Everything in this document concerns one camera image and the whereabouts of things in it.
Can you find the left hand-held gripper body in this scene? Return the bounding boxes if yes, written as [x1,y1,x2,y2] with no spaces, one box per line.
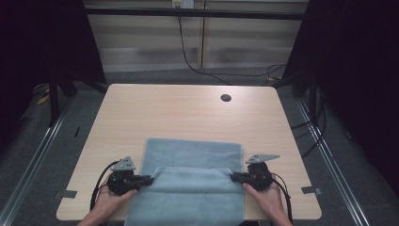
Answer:
[106,155,144,197]

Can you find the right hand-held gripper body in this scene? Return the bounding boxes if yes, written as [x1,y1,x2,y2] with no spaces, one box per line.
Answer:
[245,153,281,192]

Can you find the grey-blue terry towel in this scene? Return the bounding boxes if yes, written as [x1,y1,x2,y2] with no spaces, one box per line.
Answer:
[124,137,246,226]

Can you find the person's left hand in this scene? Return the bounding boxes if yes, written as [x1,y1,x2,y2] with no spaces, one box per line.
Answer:
[93,184,139,218]

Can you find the person's right hand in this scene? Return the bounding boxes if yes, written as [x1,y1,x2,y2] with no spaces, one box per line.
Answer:
[242,182,285,219]

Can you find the grey tape piece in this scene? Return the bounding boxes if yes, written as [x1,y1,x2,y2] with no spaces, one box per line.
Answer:
[53,189,78,200]
[300,186,323,196]

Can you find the black curtain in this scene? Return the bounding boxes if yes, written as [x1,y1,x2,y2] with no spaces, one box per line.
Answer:
[281,0,399,197]
[0,0,106,152]

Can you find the black horizontal bar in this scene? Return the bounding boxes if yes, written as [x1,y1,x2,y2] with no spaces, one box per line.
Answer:
[85,8,307,22]

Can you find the left hand-held gripper cable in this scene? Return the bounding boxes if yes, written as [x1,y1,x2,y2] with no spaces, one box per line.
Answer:
[89,160,122,212]

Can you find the hand-held gripper cable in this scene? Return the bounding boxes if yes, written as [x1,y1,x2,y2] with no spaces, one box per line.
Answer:
[89,160,122,212]
[270,171,295,225]

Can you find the right hand-held gripper cable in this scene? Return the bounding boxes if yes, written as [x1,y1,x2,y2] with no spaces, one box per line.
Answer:
[270,171,295,225]

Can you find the black floor cables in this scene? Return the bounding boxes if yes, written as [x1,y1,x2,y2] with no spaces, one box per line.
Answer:
[290,93,327,159]

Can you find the metal floor rail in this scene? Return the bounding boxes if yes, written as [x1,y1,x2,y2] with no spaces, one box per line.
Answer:
[0,93,77,226]
[295,99,372,226]

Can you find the black stand post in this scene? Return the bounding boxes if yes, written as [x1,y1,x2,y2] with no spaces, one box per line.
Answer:
[48,72,61,128]

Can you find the long black wall cable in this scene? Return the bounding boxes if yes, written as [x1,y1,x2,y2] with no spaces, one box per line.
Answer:
[177,15,287,87]

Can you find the white wall socket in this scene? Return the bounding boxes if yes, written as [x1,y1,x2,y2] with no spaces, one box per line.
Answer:
[171,0,196,9]

